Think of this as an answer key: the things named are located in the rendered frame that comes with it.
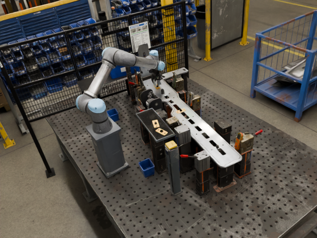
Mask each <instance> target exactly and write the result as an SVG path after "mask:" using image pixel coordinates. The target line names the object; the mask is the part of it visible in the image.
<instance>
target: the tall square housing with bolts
mask: <svg viewBox="0 0 317 238"><path fill-rule="evenodd" d="M174 129H175V143H176V144H177V146H180V145H182V144H184V145H182V146H180V147H179V148H178V151H179V161H178V162H179V172H180V173H182V174H184V173H186V172H190V171H192V170H194V168H193V167H192V158H182V157H181V156H180V155H181V154H184V155H188V156H192V154H191V148H190V142H191V129H190V128H189V127H188V126H187V125H186V124H183V125H180V126H178V127H175V128H174Z"/></svg>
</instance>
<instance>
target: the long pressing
mask: <svg viewBox="0 0 317 238"><path fill-rule="evenodd" d="M160 82H161V85H159V87H160V89H156V88H155V87H154V84H153V82H152V80H151V79H148V80H145V81H143V84H144V86H145V90H147V89H152V90H153V93H154V94H155V95H156V96H158V98H160V99H161V100H162V102H163V103H166V104H167V105H168V106H169V107H170V108H171V109H172V111H171V117H174V116H176V117H177V118H178V119H179V121H180V122H181V124H182V125H183V124H186V125H187V126H188V127H189V128H190V129H191V138H192V139H193V140H194V141H195V142H196V143H197V144H198V146H199V147H200V148H201V149H202V150H205V151H206V152H207V153H208V154H209V155H210V158H211V159H212V161H213V162H214V163H215V164H216V165H217V166H218V167H220V168H227V167H229V166H231V165H233V164H235V163H237V162H240V161H241V160H242V156H241V155H240V154H239V153H238V152H237V151H236V150H235V149H234V148H233V147H232V146H231V145H229V144H228V142H227V141H225V140H224V139H223V138H222V137H221V136H220V135H219V134H218V133H217V132H216V131H215V130H214V129H213V128H212V127H210V126H209V125H208V124H207V123H206V122H205V121H204V120H203V119H202V118H201V117H200V116H199V115H198V114H196V113H195V112H194V111H193V110H192V109H191V108H190V107H189V106H188V105H187V104H186V103H185V102H183V101H182V100H181V99H180V98H179V94H178V93H177V92H176V91H175V90H174V89H173V88H172V87H171V86H170V85H169V84H168V83H166V82H165V81H164V80H163V79H161V81H160ZM161 89H164V91H165V93H164V94H161ZM165 96H168V97H169V98H168V99H166V98H165ZM169 100H172V101H173V102H174V103H170V102H169ZM175 104H176V105H177V106H178V107H179V108H180V109H183V108H185V109H186V111H184V113H185V114H186V115H187V116H188V117H189V118H188V119H186V118H185V117H184V116H183V115H182V114H181V113H178V114H177V113H176V111H178V110H177V109H176V108H175V107H174V106H173V105H175ZM190 119H191V120H192V121H193V122H194V123H195V124H191V123H190V122H189V121H188V120H190ZM195 126H198V127H199V128H200V129H201V130H202V131H198V130H197V129H196V128H195ZM203 133H205V134H206V135H207V136H208V137H209V138H208V139H206V138H205V137H204V136H203V135H202V134H203ZM210 141H214V142H215V143H216V144H217V145H219V148H218V149H222V150H223V151H224V152H225V153H226V154H225V155H222V154H221V153H220V152H219V151H218V149H217V148H216V147H214V146H213V145H212V144H211V143H210Z"/></svg>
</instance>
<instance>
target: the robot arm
mask: <svg viewBox="0 0 317 238"><path fill-rule="evenodd" d="M101 61H102V65H101V67H100V68H99V70H98V72H97V74H96V76H95V78H94V79H93V81H92V83H91V85H90V87H89V88H88V90H87V91H86V92H84V93H83V94H82V95H80V96H78V97H77V99H76V106H77V108H78V109H79V110H80V111H83V112H85V113H87V114H89V115H91V117H92V120H93V123H92V129H93V132H94V133H96V134H105V133H107V132H109V131H110V130H111V129H112V128H113V125H112V122H111V121H110V119H109V118H108V114H107V110H106V105H105V103H104V101H103V100H102V99H98V94H99V93H100V91H101V89H102V87H103V85H104V84H105V82H106V80H107V78H108V76H109V74H110V72H111V70H112V69H114V68H115V67H116V66H117V65H119V66H127V67H134V66H137V67H142V68H150V70H149V73H152V74H151V75H152V76H151V80H152V82H153V84H154V86H155V87H157V85H158V87H159V85H161V82H160V81H161V79H163V78H162V74H161V73H160V72H159V71H162V70H163V69H164V67H165V63H164V62H162V61H159V55H158V51H156V50H152V51H150V55H149V56H147V57H145V58H142V57H138V56H135V55H134V54H131V53H128V52H126V51H124V50H120V49H117V48H114V47H107V48H105V49H104V50H103V52H102V60H101ZM156 81H157V83H158V84H156Z"/></svg>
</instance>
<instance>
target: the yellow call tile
mask: <svg viewBox="0 0 317 238"><path fill-rule="evenodd" d="M165 145H166V146H167V148H168V149H169V150H170V149H173V148H175V147H177V144H176V143H175V142H174V141H170V142H168V143H165Z"/></svg>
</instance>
